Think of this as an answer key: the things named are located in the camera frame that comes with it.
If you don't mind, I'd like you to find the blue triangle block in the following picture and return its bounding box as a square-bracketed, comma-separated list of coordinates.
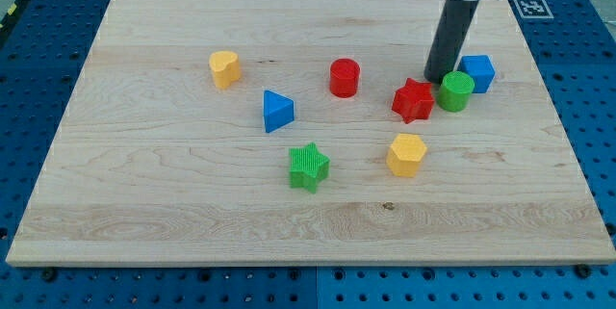
[263, 90, 295, 133]

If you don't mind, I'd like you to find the yellow heart block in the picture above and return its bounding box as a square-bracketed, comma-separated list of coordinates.
[209, 51, 242, 90]

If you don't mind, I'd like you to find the yellow hexagon block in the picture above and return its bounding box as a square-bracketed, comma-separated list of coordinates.
[386, 134, 427, 177]

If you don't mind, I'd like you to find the white fiducial marker tag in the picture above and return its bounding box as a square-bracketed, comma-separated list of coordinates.
[513, 0, 553, 19]

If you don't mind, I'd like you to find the wooden board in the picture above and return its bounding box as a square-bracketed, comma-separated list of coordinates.
[7, 0, 615, 267]

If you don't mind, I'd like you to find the red star block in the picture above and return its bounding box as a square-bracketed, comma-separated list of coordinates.
[392, 77, 435, 123]

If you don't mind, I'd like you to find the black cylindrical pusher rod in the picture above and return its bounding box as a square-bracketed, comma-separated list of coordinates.
[423, 0, 478, 85]

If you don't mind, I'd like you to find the red cylinder block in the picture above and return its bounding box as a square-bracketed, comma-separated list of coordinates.
[329, 58, 361, 98]

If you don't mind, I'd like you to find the blue cube block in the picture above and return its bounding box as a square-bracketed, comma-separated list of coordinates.
[458, 55, 496, 93]

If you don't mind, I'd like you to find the green star block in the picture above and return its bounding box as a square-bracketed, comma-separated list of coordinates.
[289, 142, 330, 193]

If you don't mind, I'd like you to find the green cylinder block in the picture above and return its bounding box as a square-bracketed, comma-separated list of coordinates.
[437, 71, 475, 112]

